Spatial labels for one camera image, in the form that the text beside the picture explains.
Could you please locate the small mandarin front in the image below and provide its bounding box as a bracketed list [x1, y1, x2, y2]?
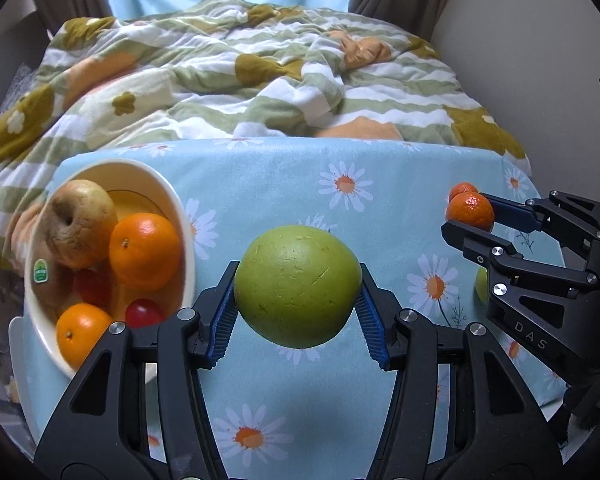
[445, 192, 495, 232]

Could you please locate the small mandarin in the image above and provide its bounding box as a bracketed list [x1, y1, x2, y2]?
[448, 182, 478, 202]
[445, 192, 495, 232]

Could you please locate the small green apple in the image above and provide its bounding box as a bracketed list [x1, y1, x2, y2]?
[475, 266, 490, 304]

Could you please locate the small red cherry tomato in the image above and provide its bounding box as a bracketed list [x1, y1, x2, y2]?
[124, 298, 166, 328]

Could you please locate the orange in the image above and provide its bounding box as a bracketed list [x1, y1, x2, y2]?
[109, 212, 183, 292]
[56, 302, 114, 370]

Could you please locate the large red tomato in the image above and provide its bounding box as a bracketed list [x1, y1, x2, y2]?
[73, 268, 112, 310]

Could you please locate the brown kiwi with sticker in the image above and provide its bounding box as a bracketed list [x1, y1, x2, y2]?
[31, 242, 73, 310]

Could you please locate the large green apple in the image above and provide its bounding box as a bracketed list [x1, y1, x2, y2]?
[234, 224, 363, 349]

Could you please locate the wrinkled brown apple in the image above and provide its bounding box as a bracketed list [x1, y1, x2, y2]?
[41, 179, 118, 270]

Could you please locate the small mandarin back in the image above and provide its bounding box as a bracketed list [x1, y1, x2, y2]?
[448, 182, 478, 202]

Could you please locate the blue daisy tablecloth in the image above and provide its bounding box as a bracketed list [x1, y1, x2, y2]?
[50, 138, 535, 479]

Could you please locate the yellow duck bowl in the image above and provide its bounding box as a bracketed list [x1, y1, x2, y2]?
[24, 159, 195, 377]

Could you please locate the green striped floral quilt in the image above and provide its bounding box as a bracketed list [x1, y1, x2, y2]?
[0, 0, 531, 272]

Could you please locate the grey patterned pillow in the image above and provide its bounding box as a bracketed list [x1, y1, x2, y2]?
[0, 63, 35, 116]

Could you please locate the grey bed headboard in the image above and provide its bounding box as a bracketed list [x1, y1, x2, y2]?
[0, 11, 50, 104]

